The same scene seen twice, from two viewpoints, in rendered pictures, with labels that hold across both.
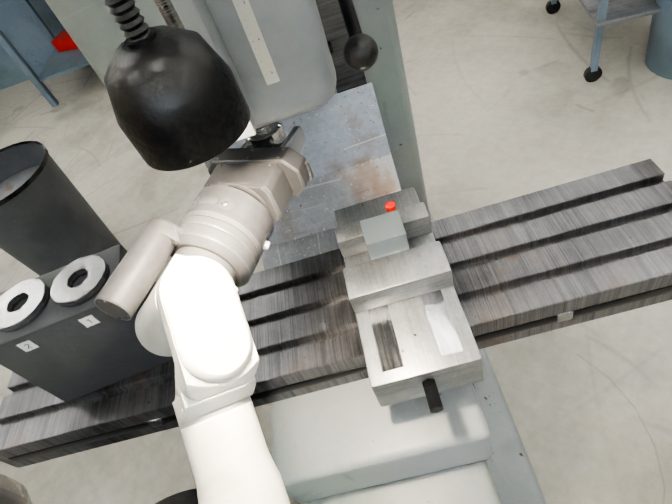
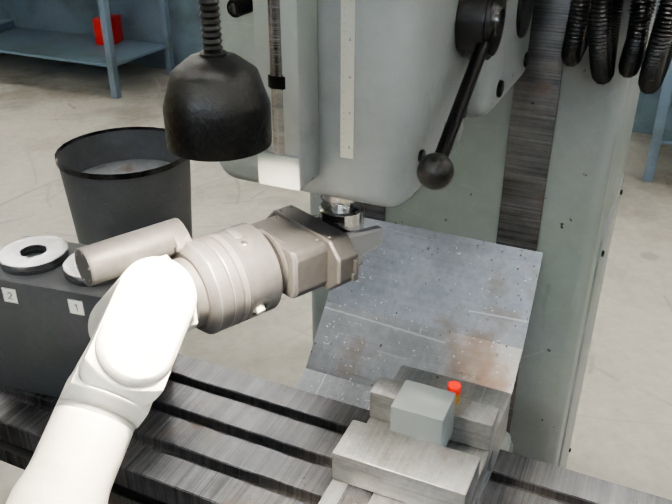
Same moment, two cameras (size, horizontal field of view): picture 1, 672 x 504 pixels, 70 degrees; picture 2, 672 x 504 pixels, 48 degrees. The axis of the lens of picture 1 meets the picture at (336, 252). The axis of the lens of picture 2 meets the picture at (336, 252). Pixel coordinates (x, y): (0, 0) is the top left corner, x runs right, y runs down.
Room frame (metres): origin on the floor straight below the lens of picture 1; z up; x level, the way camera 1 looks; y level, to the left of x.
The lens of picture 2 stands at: (-0.18, -0.16, 1.60)
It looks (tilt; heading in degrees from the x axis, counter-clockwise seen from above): 29 degrees down; 15
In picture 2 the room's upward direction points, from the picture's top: straight up
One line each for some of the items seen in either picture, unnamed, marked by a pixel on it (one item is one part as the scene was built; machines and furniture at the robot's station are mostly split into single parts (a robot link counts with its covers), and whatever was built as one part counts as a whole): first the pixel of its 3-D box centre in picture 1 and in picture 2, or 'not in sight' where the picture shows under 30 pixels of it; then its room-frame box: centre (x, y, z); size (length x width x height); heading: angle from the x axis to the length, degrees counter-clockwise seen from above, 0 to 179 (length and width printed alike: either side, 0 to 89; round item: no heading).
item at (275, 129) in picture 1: (263, 129); (341, 209); (0.50, 0.02, 1.26); 0.05 x 0.05 x 0.01
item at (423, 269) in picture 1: (397, 277); (405, 468); (0.43, -0.07, 1.00); 0.15 x 0.06 x 0.04; 81
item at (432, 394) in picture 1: (432, 395); not in sight; (0.26, -0.04, 0.95); 0.04 x 0.02 x 0.02; 171
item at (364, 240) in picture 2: (295, 148); (361, 245); (0.48, 0.00, 1.24); 0.06 x 0.02 x 0.03; 146
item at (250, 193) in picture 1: (243, 203); (271, 262); (0.42, 0.07, 1.23); 0.13 x 0.12 x 0.10; 56
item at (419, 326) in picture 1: (397, 277); (411, 475); (0.45, -0.07, 0.96); 0.35 x 0.15 x 0.11; 171
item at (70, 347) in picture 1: (89, 324); (77, 318); (0.58, 0.43, 1.01); 0.22 x 0.12 x 0.20; 89
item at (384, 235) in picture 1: (386, 240); (422, 419); (0.48, -0.08, 1.02); 0.06 x 0.05 x 0.06; 81
